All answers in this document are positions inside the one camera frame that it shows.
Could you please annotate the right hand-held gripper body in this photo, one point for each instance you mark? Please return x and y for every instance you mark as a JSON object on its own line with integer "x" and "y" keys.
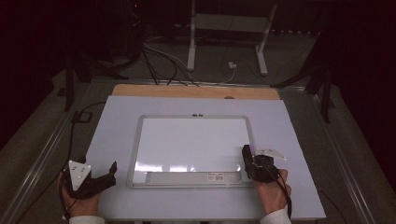
{"x": 264, "y": 169}

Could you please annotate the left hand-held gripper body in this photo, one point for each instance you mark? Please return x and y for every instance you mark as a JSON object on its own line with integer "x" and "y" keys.
{"x": 79, "y": 174}

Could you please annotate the black and purple whiteboard eraser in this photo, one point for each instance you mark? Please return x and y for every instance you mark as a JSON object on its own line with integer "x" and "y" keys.
{"x": 247, "y": 151}

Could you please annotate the silver framed whiteboard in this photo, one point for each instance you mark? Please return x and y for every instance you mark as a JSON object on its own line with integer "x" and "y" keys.
{"x": 186, "y": 149}

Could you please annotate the person's right hand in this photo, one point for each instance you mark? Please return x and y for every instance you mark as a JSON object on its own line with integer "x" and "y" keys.
{"x": 272, "y": 194}

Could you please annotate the person's left hand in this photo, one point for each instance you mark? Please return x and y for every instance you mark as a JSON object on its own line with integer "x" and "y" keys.
{"x": 83, "y": 207}

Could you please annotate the large white table sheet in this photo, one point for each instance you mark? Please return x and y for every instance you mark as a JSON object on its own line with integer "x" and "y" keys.
{"x": 118, "y": 124}

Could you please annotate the dark round table grommet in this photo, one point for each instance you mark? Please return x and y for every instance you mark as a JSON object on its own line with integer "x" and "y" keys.
{"x": 229, "y": 97}

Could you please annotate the black tripod stand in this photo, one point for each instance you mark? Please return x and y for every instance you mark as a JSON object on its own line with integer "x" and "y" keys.
{"x": 326, "y": 99}
{"x": 69, "y": 90}

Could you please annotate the white plug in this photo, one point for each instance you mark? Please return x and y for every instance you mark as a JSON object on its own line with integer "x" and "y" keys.
{"x": 232, "y": 65}

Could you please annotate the white metal stand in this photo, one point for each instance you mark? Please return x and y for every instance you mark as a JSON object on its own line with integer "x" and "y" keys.
{"x": 191, "y": 46}

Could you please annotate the dark power strip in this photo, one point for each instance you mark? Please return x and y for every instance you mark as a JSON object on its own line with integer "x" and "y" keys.
{"x": 294, "y": 32}

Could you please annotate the dark equipment rack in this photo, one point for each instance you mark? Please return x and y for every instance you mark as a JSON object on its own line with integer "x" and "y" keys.
{"x": 135, "y": 18}

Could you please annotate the aluminium floor rail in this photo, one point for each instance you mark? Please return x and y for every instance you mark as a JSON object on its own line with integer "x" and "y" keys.
{"x": 342, "y": 161}
{"x": 34, "y": 169}

